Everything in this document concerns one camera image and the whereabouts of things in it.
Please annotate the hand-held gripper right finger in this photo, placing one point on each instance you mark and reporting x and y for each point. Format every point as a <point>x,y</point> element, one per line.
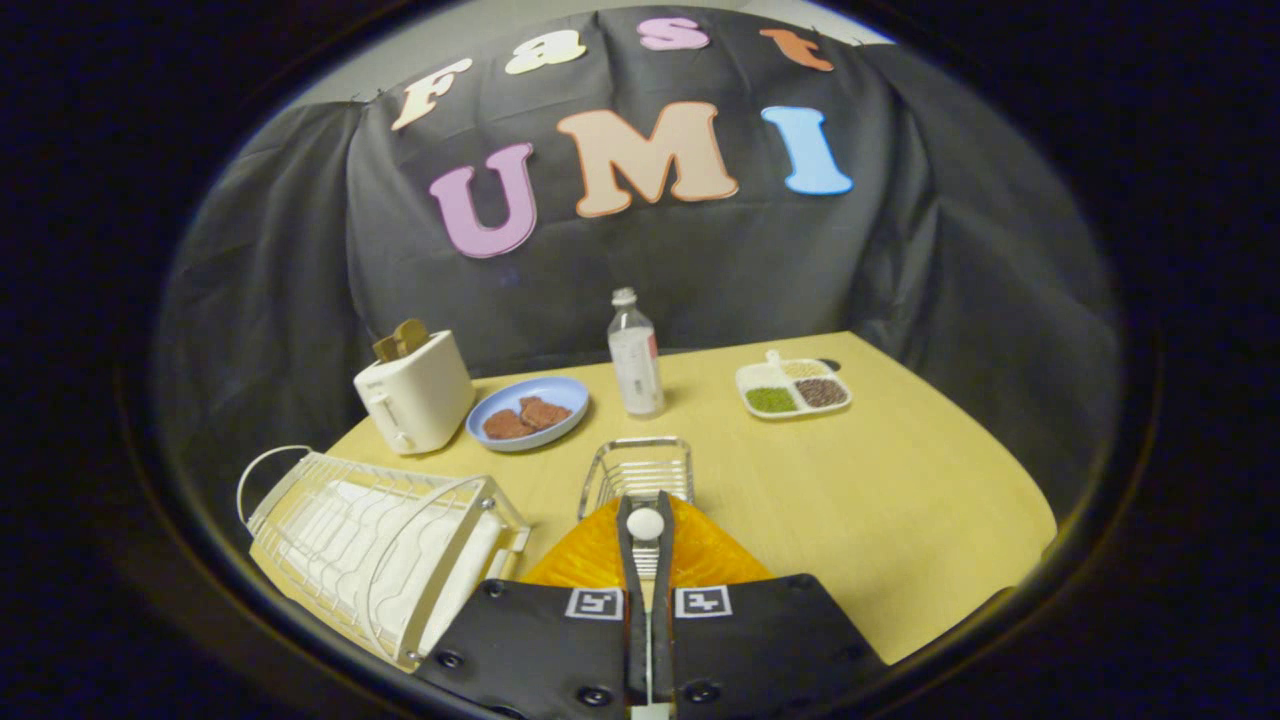
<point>664,625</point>

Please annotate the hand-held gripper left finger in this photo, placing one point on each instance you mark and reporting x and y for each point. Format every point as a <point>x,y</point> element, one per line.
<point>632,625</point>

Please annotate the white spoon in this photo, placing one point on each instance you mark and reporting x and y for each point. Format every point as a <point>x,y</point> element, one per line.
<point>645,523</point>

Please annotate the white plate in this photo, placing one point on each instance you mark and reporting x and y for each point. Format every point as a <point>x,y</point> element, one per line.
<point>462,590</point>

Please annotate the blue oval plate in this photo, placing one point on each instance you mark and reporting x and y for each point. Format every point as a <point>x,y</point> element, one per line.
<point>560,395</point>

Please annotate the brown bread piece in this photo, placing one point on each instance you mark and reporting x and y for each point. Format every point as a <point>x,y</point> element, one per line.
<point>506,426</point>
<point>545,412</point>

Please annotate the green beans heap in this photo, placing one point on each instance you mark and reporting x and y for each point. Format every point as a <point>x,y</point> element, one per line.
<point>771,400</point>

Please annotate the clear plastic bottle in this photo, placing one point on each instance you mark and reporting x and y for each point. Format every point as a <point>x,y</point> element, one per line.
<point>636,365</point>

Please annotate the white divided tray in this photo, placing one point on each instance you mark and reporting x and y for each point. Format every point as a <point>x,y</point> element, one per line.
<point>760,376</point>

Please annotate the red beans heap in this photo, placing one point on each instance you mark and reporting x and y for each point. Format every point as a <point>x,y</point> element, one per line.
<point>822,392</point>

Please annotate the pale grains heap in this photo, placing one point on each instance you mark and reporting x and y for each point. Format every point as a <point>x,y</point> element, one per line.
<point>806,368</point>

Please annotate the cream toaster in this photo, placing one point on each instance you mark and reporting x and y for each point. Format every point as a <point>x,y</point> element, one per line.
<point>420,395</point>

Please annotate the black backdrop cloth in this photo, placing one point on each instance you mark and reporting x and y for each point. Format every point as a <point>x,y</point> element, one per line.
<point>720,270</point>

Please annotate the toast slice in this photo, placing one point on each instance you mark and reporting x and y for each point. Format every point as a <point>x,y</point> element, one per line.
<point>400,340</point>

